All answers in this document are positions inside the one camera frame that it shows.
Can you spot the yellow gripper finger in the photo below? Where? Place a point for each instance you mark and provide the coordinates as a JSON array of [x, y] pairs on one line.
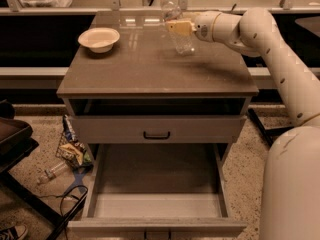
[[180, 27]]

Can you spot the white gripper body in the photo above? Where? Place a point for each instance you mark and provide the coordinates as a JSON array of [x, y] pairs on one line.
[[206, 26]]

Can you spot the clear plastic water bottle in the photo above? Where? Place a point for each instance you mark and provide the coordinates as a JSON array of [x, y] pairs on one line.
[[171, 11]]

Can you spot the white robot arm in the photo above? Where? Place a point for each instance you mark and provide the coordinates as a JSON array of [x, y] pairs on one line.
[[290, 208]]

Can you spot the grey drawer cabinet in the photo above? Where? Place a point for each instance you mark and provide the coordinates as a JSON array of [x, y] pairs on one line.
[[143, 75]]

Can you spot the closed upper drawer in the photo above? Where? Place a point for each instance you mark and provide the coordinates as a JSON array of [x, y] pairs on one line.
[[157, 129]]

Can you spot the open grey drawer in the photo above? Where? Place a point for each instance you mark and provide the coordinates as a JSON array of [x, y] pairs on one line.
[[157, 192]]

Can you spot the empty bottle on floor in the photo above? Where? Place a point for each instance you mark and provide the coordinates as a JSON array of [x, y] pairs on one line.
[[52, 173]]

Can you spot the white paper bowl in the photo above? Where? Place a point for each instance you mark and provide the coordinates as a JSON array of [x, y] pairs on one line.
[[99, 40]]

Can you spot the black stand base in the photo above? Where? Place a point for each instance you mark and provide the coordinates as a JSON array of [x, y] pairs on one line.
[[268, 135]]

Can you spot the dark chair at left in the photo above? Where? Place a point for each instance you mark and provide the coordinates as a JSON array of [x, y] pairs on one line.
[[16, 143]]

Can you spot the black sneaker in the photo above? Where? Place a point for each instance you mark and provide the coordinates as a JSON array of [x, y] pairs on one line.
[[14, 233]]

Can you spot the wire basket with snack bags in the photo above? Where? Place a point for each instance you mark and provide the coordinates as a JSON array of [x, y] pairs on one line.
[[71, 149]]

